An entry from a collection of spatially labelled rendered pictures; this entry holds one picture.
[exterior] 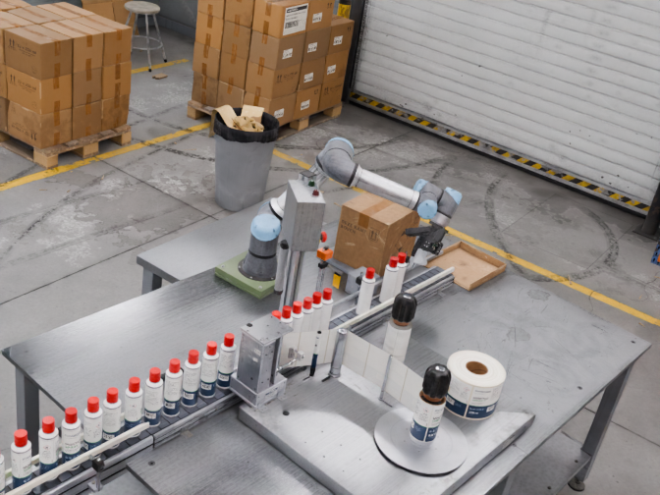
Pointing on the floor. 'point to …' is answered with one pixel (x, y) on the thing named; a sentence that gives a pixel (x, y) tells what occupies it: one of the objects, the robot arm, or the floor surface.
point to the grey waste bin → (241, 173)
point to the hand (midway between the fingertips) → (411, 264)
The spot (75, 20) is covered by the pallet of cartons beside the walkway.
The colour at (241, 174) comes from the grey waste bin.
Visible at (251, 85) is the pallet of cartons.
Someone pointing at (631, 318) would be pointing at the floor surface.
